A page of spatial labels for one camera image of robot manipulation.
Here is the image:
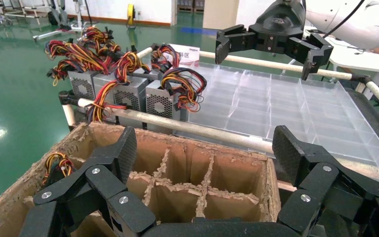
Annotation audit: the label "yellow floor fan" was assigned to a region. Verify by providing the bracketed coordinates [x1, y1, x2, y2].
[126, 3, 137, 30]

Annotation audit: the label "white table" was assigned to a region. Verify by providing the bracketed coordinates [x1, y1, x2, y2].
[327, 34, 379, 99]

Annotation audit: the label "white wheeled equipment stand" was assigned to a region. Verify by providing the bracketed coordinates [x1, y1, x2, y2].
[32, 0, 94, 41]

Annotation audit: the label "dark stacked crates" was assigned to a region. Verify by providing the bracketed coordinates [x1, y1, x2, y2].
[176, 0, 206, 13]

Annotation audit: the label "white metal frame rack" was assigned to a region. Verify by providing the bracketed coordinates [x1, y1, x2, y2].
[0, 0, 44, 26]

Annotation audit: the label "worn cardboard box with dividers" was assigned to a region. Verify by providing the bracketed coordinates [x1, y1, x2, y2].
[0, 121, 282, 237]

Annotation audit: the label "clear plastic divided tray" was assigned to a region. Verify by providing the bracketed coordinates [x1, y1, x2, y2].
[173, 60, 379, 189]

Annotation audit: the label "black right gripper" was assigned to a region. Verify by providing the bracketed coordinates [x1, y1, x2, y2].
[215, 0, 335, 81]

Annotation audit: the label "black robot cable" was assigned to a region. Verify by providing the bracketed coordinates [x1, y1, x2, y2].
[322, 0, 367, 38]

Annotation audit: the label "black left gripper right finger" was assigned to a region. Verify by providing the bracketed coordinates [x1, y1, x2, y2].
[272, 125, 379, 237]

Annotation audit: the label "white sign card red text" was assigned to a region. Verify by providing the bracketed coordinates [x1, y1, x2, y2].
[169, 43, 200, 68]

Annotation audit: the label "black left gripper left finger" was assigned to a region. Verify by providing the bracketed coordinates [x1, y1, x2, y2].
[19, 125, 157, 237]

